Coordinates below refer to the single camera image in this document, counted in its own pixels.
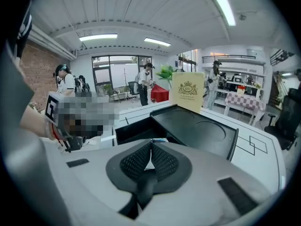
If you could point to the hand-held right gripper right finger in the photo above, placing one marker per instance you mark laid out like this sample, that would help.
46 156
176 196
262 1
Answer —
202 196

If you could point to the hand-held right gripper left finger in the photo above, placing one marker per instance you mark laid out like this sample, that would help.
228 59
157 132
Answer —
89 182

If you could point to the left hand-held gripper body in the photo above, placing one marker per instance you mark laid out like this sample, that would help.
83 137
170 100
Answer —
70 116

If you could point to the black box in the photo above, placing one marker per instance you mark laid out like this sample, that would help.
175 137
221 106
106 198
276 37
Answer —
200 131

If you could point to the person's left forearm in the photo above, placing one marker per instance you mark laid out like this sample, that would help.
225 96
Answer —
35 121

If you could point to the black framed window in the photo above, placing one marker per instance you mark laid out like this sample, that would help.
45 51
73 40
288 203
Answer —
120 74

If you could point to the small black chair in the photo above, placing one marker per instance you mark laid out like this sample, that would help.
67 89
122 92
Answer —
133 89

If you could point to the white table with black lines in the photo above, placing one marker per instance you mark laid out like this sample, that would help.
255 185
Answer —
272 154

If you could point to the long ceiling light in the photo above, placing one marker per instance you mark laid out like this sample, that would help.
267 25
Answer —
224 7
98 37
157 42

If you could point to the red cloth covered table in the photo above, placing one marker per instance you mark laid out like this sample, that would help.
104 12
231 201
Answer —
160 93

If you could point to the checked cloth covered table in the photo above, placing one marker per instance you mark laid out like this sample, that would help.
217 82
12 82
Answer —
244 101

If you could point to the potted green plant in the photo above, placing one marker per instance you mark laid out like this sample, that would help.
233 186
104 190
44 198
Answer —
165 73

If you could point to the black office chair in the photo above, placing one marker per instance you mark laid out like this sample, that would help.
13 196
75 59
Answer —
289 119

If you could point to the white open shelving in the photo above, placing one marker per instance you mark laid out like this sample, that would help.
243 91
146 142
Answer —
242 79

